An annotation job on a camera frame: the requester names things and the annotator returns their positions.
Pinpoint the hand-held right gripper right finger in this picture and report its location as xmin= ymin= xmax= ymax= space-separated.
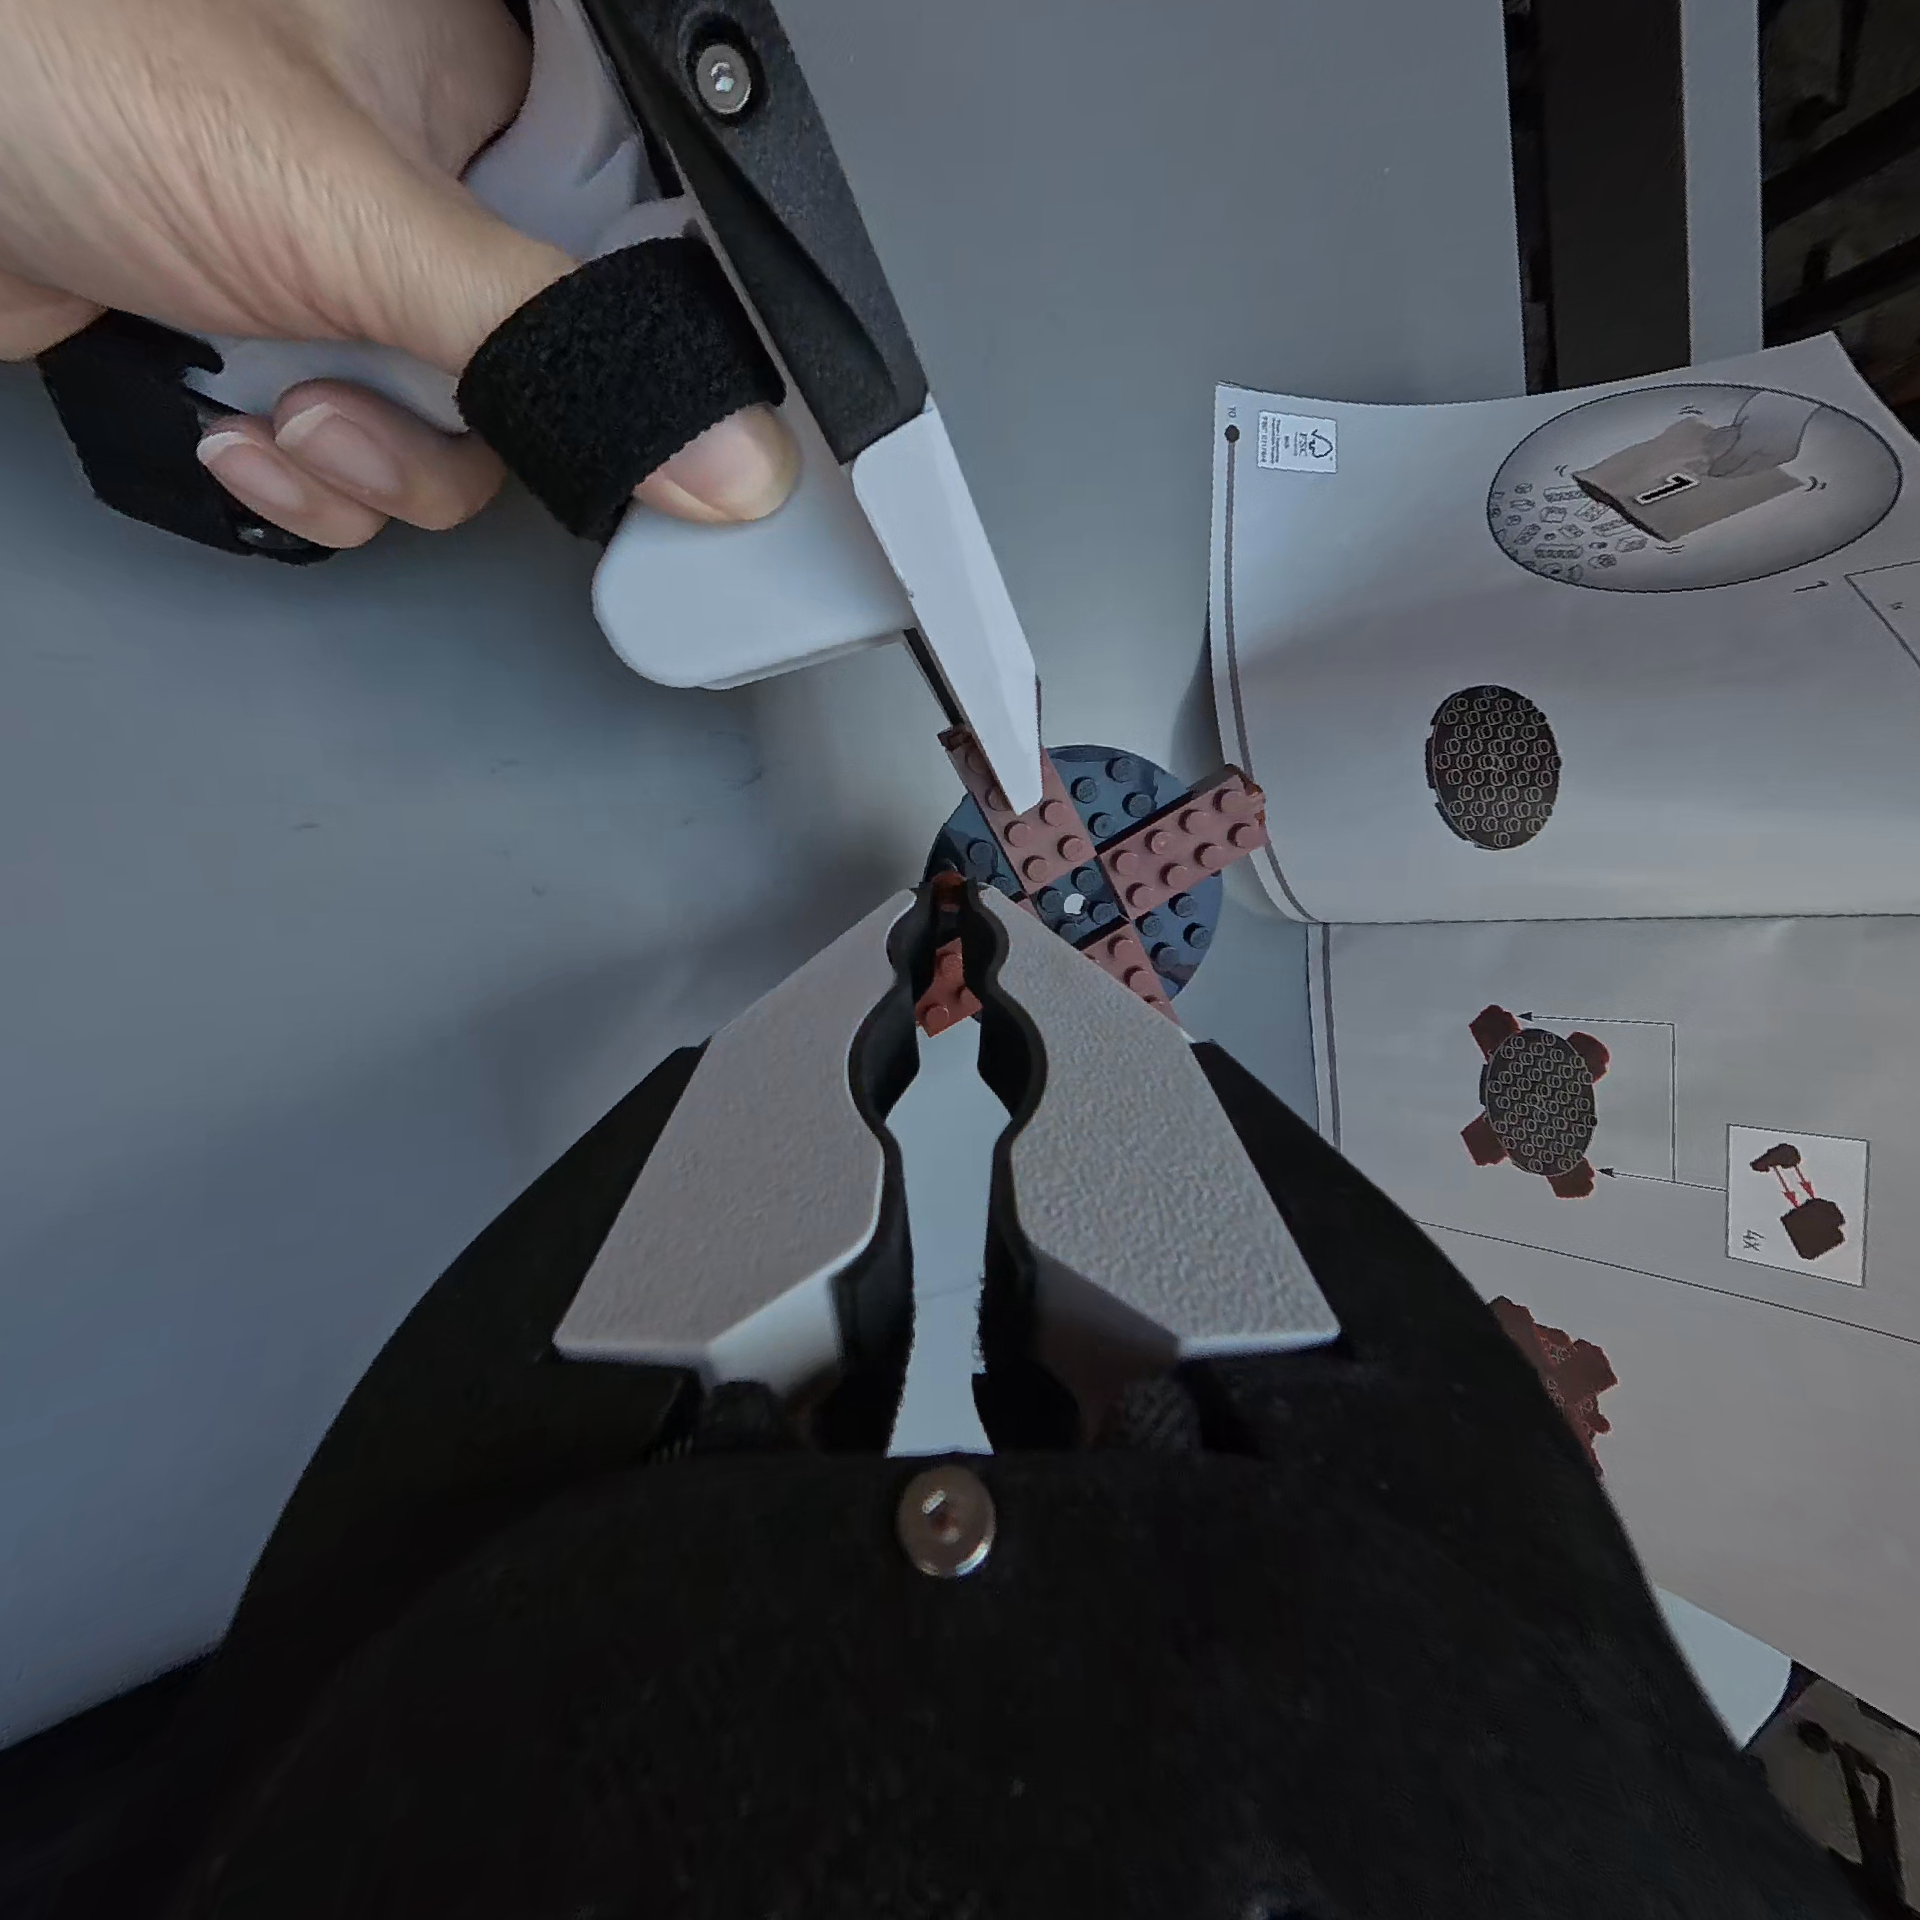
xmin=960 ymin=882 xmax=1344 ymax=1404

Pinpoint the brown cross brick model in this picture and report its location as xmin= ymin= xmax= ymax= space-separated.
xmin=919 ymin=719 xmax=1273 ymax=1040

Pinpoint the grey instruction booklet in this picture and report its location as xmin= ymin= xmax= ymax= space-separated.
xmin=1207 ymin=330 xmax=1920 ymax=1711

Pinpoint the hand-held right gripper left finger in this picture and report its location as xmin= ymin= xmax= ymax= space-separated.
xmin=552 ymin=884 xmax=921 ymax=1413

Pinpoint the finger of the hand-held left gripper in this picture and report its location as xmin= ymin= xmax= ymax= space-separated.
xmin=849 ymin=400 xmax=1048 ymax=808

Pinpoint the grey desk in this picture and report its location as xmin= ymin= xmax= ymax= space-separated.
xmin=0 ymin=0 xmax=1801 ymax=1758

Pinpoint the person's left hand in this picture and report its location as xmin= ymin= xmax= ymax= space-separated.
xmin=0 ymin=0 xmax=801 ymax=548

